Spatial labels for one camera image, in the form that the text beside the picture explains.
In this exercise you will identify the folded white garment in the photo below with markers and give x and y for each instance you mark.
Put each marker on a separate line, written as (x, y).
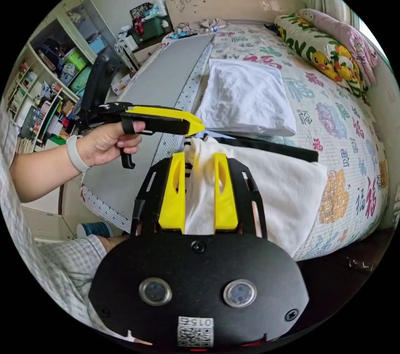
(247, 94)

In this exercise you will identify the person's left hand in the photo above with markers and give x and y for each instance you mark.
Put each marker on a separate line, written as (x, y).
(103, 144)

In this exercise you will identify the pink printed pillow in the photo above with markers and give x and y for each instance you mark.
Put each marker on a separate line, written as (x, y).
(347, 35)

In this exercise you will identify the cluttered bedside table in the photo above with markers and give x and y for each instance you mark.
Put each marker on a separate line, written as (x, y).
(150, 28)

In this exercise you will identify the rolled duck print blanket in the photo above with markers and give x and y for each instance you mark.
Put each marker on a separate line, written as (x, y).
(312, 44)

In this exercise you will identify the bed with printed quilt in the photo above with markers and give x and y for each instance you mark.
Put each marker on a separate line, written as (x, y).
(328, 103)

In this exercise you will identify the white long sleeve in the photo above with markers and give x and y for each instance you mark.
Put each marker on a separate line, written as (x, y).
(281, 191)

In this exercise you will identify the clear plastic bottle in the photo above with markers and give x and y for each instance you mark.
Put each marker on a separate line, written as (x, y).
(217, 28)

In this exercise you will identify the grey board with ruled edge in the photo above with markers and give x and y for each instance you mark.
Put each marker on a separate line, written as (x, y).
(162, 78)

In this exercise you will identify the person's body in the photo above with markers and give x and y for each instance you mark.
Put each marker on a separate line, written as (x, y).
(62, 266)

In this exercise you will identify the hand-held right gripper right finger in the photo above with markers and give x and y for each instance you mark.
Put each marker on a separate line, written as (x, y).
(225, 204)

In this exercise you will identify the white shelf unit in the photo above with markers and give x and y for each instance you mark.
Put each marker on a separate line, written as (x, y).
(47, 78)

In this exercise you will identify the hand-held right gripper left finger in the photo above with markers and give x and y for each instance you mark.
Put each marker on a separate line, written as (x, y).
(171, 197)

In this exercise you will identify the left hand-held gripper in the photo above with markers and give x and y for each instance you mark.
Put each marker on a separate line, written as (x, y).
(162, 125)

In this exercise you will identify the black garment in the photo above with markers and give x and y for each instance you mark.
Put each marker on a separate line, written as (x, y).
(281, 149)

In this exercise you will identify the person's left forearm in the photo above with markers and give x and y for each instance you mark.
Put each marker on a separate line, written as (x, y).
(40, 175)

